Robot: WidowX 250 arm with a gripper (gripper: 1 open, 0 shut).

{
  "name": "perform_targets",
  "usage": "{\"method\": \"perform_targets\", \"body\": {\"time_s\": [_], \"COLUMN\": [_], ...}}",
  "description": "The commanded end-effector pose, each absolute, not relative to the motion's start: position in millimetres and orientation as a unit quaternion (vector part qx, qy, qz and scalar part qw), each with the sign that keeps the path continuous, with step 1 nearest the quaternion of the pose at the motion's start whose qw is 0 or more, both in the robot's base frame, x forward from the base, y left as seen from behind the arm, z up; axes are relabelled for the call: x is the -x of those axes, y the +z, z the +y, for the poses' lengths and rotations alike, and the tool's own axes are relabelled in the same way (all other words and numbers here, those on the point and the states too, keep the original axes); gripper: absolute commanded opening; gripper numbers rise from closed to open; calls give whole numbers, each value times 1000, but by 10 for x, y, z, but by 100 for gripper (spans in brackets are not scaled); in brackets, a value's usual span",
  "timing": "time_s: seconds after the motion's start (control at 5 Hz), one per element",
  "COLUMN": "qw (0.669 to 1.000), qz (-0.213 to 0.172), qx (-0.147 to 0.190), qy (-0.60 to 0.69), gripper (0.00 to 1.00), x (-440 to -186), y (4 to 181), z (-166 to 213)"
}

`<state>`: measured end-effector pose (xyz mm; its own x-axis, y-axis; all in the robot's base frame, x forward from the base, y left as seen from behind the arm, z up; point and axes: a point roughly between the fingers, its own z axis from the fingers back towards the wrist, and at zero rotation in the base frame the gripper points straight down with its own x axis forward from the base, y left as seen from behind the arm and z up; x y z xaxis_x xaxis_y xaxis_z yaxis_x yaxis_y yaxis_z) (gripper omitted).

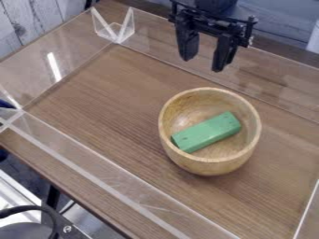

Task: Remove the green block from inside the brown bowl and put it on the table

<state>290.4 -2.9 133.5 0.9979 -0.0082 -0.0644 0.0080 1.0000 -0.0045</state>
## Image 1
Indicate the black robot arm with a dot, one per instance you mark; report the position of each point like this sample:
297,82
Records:
220,19

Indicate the clear acrylic tray wall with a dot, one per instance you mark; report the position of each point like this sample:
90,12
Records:
89,86

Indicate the black table leg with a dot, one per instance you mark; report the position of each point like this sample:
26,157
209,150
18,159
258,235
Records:
53,197

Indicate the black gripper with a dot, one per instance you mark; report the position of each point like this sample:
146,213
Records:
220,18

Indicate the green rectangular block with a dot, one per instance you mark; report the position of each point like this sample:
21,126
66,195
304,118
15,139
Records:
208,132

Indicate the brown wooden bowl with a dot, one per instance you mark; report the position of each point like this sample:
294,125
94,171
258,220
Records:
189,108

